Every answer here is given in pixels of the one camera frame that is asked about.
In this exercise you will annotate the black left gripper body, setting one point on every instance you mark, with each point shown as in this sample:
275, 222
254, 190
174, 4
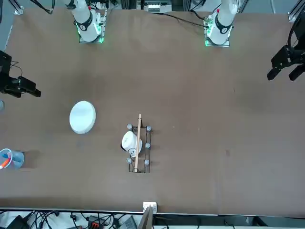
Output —
300, 43

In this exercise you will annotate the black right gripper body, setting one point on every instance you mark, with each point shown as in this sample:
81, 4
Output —
4, 76

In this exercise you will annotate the white plate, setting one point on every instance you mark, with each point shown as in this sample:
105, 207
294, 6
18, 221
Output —
82, 115

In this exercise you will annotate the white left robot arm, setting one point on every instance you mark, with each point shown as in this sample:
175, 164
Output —
221, 23

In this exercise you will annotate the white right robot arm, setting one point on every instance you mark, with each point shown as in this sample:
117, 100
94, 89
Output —
88, 23

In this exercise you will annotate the blue marker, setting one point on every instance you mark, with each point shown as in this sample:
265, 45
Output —
4, 155

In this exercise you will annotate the light blue pen cup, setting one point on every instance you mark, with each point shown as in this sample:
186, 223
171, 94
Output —
16, 159

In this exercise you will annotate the orange marker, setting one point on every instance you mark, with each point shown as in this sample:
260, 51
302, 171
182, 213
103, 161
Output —
4, 164

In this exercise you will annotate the white mug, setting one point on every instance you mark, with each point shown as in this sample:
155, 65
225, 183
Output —
128, 140

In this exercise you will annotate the long black power adapter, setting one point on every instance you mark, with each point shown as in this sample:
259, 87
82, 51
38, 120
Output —
16, 223

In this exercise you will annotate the orange black connector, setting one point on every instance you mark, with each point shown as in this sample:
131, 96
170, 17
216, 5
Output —
93, 221

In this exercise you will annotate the aluminium frame post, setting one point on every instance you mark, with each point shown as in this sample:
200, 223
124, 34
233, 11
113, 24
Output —
146, 219

